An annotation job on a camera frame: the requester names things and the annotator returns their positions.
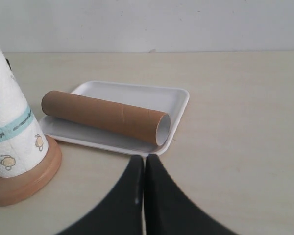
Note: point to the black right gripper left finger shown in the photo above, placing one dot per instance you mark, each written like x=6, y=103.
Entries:
x=120, y=211

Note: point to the white rectangular tray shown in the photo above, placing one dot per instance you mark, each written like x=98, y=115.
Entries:
x=166, y=99

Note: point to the wooden paper towel holder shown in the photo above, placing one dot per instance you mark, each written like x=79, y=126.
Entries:
x=16, y=189

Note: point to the brown cardboard tube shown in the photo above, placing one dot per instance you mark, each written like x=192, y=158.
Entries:
x=144, y=124

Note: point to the printed white paper towel roll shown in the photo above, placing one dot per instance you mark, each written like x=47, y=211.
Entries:
x=23, y=145

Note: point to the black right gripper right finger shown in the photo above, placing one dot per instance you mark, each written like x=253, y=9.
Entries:
x=168, y=211

